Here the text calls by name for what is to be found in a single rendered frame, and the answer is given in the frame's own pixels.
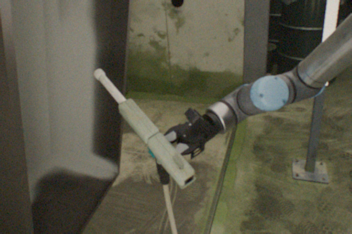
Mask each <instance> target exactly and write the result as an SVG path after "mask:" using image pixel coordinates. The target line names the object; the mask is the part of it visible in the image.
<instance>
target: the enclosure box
mask: <svg viewBox="0 0 352 234"><path fill-rule="evenodd" d="M132 2H133V0H0V234H82V233H83V230H84V229H85V227H86V226H87V225H88V224H89V221H90V220H91V218H92V217H93V215H94V213H95V211H96V210H97V209H98V207H99V206H100V204H101V202H102V201H103V199H104V197H105V196H106V195H107V193H108V191H109V190H110V188H111V187H112V185H113V183H114V181H116V179H117V177H118V175H119V173H120V158H121V148H122V133H123V117H122V116H121V114H120V111H119V103H118V102H117V101H116V99H115V98H114V97H113V96H112V95H111V94H110V92H109V91H108V90H107V89H106V88H105V87H104V85H103V83H101V81H100V80H98V79H96V77H95V75H94V73H95V71H96V70H97V69H102V71H103V72H104V73H105V76H106V77H107V79H109V81H110V82H111V83H112V84H113V86H114V87H115V88H116V89H117V90H118V91H119V92H120V94H121V95H122V96H123V97H124V98H125V92H126V83H127V67H128V51H129V35H130V18H131V11H132Z"/></svg>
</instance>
